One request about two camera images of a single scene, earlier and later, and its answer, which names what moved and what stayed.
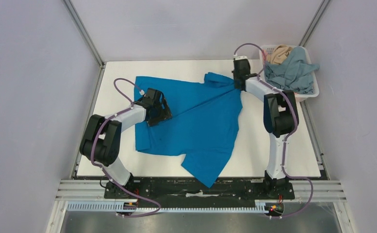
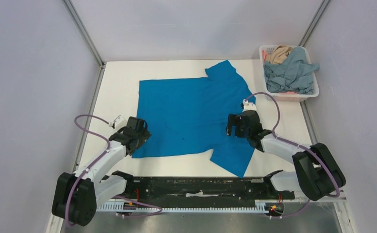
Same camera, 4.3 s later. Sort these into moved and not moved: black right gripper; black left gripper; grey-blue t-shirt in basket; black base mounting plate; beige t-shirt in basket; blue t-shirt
Moved: black left gripper; blue t-shirt; black right gripper
Not moved: black base mounting plate; grey-blue t-shirt in basket; beige t-shirt in basket
